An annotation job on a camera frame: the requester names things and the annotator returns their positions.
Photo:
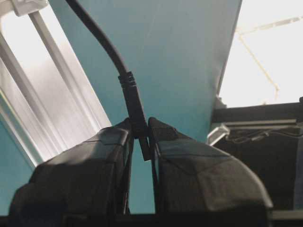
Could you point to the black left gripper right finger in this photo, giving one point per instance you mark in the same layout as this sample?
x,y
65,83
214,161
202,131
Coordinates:
x,y
191,176

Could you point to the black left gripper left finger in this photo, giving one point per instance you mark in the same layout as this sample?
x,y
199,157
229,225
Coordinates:
x,y
90,178

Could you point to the teal backdrop cloth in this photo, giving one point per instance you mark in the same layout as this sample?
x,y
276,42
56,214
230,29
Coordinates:
x,y
177,51

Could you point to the aluminium extrusion rail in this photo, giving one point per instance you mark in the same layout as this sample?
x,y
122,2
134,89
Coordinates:
x,y
46,99

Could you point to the black metal frame rail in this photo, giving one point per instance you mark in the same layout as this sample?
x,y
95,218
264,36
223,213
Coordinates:
x,y
252,123

